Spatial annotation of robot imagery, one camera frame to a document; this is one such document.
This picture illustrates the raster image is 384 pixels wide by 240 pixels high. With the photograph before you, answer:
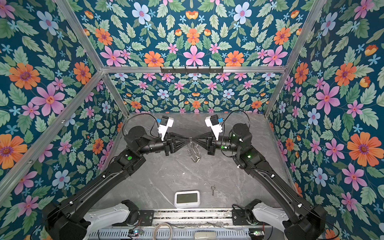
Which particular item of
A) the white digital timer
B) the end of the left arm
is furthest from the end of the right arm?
the white digital timer

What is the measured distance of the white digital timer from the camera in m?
0.76

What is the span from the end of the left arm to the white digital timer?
336mm

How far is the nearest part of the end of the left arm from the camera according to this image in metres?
0.55

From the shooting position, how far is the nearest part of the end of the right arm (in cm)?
54

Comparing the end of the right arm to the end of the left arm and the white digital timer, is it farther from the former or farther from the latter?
the white digital timer

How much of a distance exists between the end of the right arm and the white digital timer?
35 cm
